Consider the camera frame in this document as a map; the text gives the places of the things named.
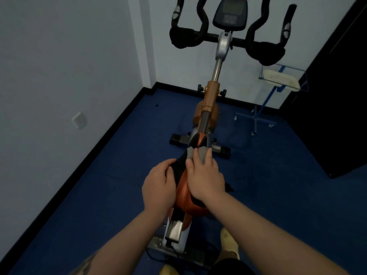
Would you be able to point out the person's right hand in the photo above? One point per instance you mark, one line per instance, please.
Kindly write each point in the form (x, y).
(205, 180)

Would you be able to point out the person's left hand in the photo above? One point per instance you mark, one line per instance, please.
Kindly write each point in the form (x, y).
(157, 187)

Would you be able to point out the person's right thumb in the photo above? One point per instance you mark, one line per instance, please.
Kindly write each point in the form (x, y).
(189, 168)

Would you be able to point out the person's left thumb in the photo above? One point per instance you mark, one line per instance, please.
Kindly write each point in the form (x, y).
(168, 162)

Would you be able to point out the person's left forearm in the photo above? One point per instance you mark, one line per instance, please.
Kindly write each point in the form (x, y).
(120, 243)

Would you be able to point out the person's right forearm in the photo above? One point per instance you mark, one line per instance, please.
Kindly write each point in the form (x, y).
(263, 237)

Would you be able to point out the orange and silver exercise bike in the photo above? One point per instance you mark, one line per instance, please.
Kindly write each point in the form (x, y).
(210, 97)

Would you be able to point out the yellow slipper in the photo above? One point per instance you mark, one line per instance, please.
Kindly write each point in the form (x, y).
(229, 242)
(167, 270)

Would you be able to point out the person's black shorts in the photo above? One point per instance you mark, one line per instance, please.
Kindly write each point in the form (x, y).
(232, 266)

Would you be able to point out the white pad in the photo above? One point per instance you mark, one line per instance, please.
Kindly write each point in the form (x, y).
(282, 79)

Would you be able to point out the black door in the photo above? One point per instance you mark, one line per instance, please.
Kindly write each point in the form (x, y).
(329, 97)

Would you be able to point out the black bike console display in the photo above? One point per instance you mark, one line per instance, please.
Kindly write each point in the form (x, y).
(230, 12)

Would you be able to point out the white wall socket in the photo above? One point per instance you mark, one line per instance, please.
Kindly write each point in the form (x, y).
(79, 120)

